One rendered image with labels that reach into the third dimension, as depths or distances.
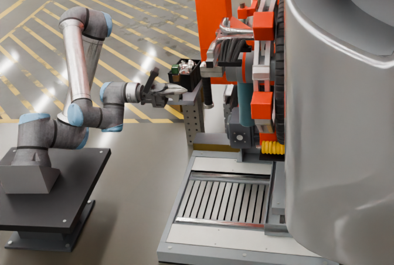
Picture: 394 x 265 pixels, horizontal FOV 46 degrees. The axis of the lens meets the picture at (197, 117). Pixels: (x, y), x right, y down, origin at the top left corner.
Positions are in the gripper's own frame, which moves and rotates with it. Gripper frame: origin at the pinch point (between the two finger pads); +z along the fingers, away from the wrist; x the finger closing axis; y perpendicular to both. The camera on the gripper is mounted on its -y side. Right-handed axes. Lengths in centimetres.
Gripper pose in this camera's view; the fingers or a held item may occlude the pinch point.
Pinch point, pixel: (183, 89)
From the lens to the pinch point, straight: 196.6
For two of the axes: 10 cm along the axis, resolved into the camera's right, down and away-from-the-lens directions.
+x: -2.1, 5.4, -8.1
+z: 9.7, 0.3, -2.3
